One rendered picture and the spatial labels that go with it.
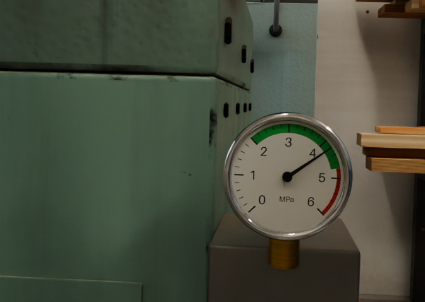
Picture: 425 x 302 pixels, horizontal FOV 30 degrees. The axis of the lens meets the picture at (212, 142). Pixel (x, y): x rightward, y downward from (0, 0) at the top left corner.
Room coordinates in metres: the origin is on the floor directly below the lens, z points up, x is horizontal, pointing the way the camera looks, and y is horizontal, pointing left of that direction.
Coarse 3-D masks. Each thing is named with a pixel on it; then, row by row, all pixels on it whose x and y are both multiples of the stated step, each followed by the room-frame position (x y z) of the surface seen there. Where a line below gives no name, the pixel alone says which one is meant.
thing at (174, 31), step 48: (0, 0) 0.46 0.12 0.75; (48, 0) 0.46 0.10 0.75; (96, 0) 0.46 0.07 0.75; (144, 0) 0.45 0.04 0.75; (192, 0) 0.45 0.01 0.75; (240, 0) 0.68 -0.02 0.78; (0, 48) 0.46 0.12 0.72; (48, 48) 0.46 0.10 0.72; (96, 48) 0.46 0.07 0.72; (144, 48) 0.45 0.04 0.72; (192, 48) 0.45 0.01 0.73; (240, 48) 0.71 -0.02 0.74
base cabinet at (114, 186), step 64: (0, 128) 0.46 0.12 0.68; (64, 128) 0.46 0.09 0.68; (128, 128) 0.45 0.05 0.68; (192, 128) 0.45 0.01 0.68; (0, 192) 0.46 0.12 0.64; (64, 192) 0.46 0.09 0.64; (128, 192) 0.45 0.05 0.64; (192, 192) 0.45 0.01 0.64; (0, 256) 0.46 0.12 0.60; (64, 256) 0.46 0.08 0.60; (128, 256) 0.45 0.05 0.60; (192, 256) 0.45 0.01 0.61
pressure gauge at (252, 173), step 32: (256, 128) 0.38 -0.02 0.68; (288, 128) 0.39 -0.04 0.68; (320, 128) 0.38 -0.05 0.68; (256, 160) 0.39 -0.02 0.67; (288, 160) 0.39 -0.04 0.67; (320, 160) 0.38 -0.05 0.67; (256, 192) 0.39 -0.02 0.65; (288, 192) 0.39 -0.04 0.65; (320, 192) 0.38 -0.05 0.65; (256, 224) 0.38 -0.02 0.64; (288, 224) 0.38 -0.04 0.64; (320, 224) 0.38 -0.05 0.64; (288, 256) 0.40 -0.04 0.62
